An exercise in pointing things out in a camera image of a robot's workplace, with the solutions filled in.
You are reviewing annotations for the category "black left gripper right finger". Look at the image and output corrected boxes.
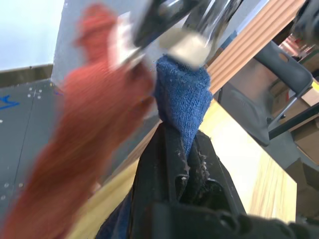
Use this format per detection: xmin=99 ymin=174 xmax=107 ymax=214
xmin=179 ymin=131 xmax=248 ymax=216

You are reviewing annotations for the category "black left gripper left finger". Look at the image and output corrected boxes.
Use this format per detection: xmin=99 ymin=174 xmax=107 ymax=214
xmin=131 ymin=122 xmax=190 ymax=221

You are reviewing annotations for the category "blue knitted sock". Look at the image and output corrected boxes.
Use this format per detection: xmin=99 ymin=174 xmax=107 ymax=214
xmin=96 ymin=55 xmax=213 ymax=239

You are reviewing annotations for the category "metal clip hanger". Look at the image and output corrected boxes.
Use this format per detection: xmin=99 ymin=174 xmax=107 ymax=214
xmin=109 ymin=0 xmax=240 ymax=73

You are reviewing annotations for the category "red knitted sock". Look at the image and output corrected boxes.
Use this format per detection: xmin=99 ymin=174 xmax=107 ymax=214
xmin=0 ymin=2 xmax=155 ymax=239

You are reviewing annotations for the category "black chair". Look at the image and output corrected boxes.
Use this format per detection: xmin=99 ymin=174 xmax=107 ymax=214
xmin=219 ymin=40 xmax=314 ymax=147

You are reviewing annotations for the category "cardboard box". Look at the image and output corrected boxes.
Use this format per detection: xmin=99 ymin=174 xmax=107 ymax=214
xmin=270 ymin=79 xmax=319 ymax=158

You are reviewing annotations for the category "ribbed wooden panel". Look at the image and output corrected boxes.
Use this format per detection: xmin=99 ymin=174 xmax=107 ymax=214
xmin=207 ymin=0 xmax=306 ymax=95

